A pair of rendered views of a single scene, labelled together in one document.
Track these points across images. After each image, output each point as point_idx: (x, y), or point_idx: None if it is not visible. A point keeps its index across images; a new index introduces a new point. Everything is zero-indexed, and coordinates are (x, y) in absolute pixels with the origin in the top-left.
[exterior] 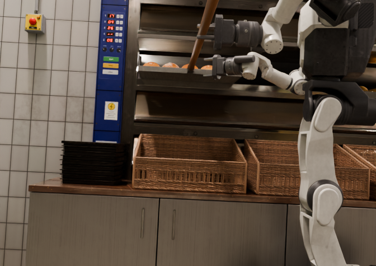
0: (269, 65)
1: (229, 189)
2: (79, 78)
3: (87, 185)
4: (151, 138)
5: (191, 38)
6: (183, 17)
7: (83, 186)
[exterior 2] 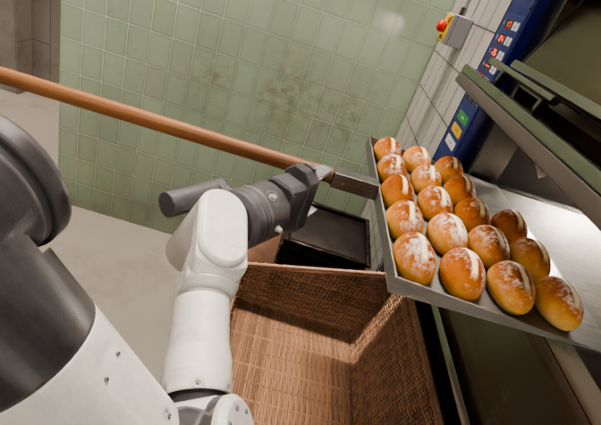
0: (183, 271)
1: None
2: (440, 137)
3: (267, 261)
4: None
5: (498, 114)
6: None
7: (250, 255)
